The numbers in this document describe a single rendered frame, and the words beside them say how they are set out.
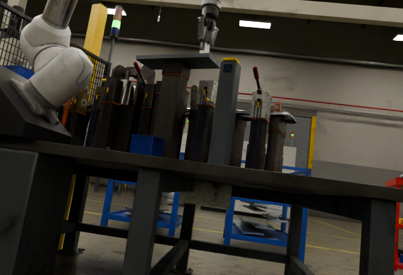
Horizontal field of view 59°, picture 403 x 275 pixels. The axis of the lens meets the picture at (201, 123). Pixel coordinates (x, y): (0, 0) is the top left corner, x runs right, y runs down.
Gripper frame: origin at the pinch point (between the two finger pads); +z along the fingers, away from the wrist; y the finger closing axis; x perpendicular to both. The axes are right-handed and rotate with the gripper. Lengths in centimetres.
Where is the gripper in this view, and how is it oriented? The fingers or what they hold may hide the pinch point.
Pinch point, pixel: (204, 51)
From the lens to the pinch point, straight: 161.1
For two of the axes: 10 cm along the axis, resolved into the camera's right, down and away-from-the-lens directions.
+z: -1.4, 9.7, -1.7
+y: 6.2, 2.2, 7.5
